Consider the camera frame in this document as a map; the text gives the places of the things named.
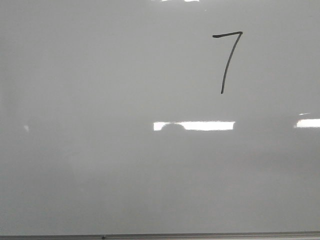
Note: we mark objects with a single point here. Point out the white whiteboard with metal frame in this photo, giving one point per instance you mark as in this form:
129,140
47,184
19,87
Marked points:
159,116

